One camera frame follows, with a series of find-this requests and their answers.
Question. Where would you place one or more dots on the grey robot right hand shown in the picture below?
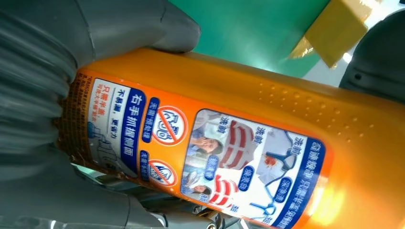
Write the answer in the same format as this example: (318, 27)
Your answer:
(126, 25)

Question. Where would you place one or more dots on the yellow taped cardboard box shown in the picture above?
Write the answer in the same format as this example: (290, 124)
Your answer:
(335, 31)

